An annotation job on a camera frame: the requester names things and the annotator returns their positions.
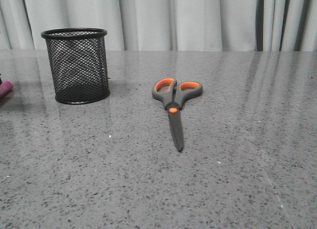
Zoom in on pink marker pen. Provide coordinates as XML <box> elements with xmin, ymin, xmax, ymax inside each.
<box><xmin>0</xmin><ymin>81</ymin><xmax>13</xmax><ymax>98</ymax></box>

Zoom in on grey orange scissors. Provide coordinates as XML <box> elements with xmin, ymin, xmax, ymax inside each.
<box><xmin>152</xmin><ymin>78</ymin><xmax>203</xmax><ymax>152</ymax></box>

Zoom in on black mesh pen holder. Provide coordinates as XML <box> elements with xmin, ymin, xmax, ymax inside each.
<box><xmin>41</xmin><ymin>28</ymin><xmax>110</xmax><ymax>104</ymax></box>

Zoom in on grey curtain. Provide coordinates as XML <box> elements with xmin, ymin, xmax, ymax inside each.
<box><xmin>0</xmin><ymin>0</ymin><xmax>317</xmax><ymax>51</ymax></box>

